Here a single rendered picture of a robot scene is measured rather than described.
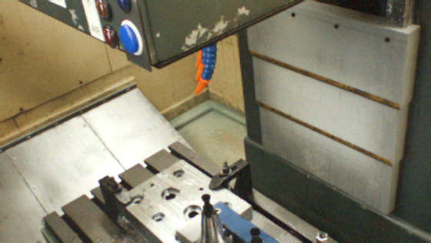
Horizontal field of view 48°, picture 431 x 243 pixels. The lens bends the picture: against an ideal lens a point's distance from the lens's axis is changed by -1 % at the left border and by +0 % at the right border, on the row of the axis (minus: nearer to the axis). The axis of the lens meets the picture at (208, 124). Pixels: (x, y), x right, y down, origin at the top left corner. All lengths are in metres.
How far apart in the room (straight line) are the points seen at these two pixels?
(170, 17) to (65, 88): 1.53
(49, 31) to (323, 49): 1.07
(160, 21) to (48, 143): 1.54
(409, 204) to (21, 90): 1.36
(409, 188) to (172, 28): 0.94
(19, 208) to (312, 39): 1.17
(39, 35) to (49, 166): 0.48
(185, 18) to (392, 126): 0.77
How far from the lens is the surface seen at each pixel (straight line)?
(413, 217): 1.36
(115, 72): 2.08
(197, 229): 0.89
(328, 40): 1.19
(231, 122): 2.29
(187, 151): 1.61
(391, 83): 1.13
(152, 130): 2.01
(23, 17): 1.86
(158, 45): 0.49
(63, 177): 1.89
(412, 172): 1.28
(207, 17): 0.51
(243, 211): 1.24
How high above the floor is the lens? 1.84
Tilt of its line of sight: 33 degrees down
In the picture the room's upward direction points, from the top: 9 degrees counter-clockwise
